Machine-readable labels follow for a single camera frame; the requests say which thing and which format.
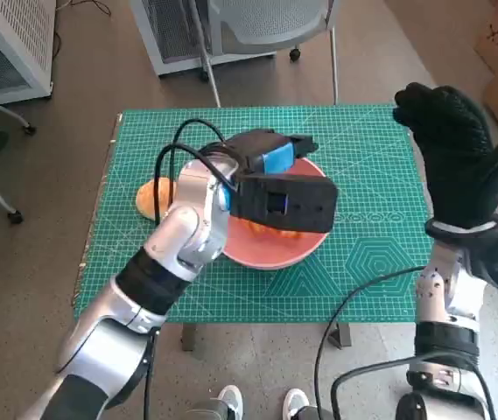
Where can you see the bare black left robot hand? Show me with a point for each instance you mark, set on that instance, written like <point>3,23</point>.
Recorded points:
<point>257,149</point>

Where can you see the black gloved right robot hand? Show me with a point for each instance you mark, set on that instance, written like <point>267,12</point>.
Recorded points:
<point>458,166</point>

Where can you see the pink bowl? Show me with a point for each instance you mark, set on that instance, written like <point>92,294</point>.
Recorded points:
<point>275,254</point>

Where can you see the round toy bread bun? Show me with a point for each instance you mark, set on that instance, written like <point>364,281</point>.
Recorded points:
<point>148,199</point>

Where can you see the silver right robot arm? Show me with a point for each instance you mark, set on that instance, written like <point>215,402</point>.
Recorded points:
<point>432,289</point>

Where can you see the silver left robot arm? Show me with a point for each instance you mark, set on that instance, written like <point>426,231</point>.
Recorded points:
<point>187,236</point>

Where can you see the green cutting mat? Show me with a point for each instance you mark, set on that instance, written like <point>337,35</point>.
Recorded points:
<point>362,144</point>

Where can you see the grey mesh chair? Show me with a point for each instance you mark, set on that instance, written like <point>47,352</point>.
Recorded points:
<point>275,22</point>

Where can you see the white perforated cabinet on casters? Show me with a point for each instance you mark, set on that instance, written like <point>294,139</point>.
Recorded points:
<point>165,44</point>

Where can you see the grey table leg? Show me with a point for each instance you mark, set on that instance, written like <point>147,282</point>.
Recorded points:
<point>188,337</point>
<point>340,334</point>

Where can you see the grey office chair base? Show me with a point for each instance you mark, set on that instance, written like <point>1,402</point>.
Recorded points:
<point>16,217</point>

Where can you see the white shoe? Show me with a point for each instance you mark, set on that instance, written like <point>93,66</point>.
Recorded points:
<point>295,400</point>
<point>229,400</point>

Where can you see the large white perforated cabinet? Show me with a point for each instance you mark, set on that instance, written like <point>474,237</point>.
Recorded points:
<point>12,44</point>

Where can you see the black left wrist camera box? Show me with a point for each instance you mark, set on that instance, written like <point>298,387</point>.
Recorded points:
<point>301,201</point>

